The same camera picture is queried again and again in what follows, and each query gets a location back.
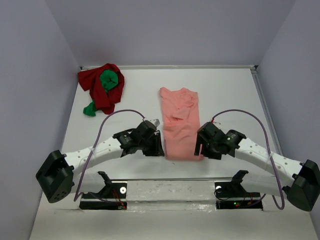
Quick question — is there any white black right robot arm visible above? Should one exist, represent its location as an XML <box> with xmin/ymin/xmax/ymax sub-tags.
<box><xmin>194</xmin><ymin>122</ymin><xmax>320</xmax><ymax>212</ymax></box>

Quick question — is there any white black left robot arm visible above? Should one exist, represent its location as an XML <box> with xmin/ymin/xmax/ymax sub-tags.
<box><xmin>35</xmin><ymin>119</ymin><xmax>165</xmax><ymax>204</ymax></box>

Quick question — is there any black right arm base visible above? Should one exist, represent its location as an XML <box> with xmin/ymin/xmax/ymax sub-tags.
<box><xmin>213</xmin><ymin>181</ymin><xmax>263</xmax><ymax>210</ymax></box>

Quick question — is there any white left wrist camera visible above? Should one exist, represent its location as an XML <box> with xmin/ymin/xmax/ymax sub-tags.
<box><xmin>148</xmin><ymin>118</ymin><xmax>160</xmax><ymax>128</ymax></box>

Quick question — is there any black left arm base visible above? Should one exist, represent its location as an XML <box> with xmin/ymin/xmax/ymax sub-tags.
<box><xmin>79</xmin><ymin>180</ymin><xmax>128</xmax><ymax>211</ymax></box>

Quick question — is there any dark red t shirt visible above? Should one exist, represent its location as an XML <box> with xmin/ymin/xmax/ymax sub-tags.
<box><xmin>77</xmin><ymin>63</ymin><xmax>125</xmax><ymax>115</ymax></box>

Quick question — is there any green t shirt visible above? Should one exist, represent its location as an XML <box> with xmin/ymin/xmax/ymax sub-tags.
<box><xmin>82</xmin><ymin>69</ymin><xmax>120</xmax><ymax>116</ymax></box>

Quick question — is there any pink t shirt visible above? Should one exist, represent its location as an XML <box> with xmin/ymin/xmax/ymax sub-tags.
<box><xmin>159</xmin><ymin>87</ymin><xmax>204</xmax><ymax>162</ymax></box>

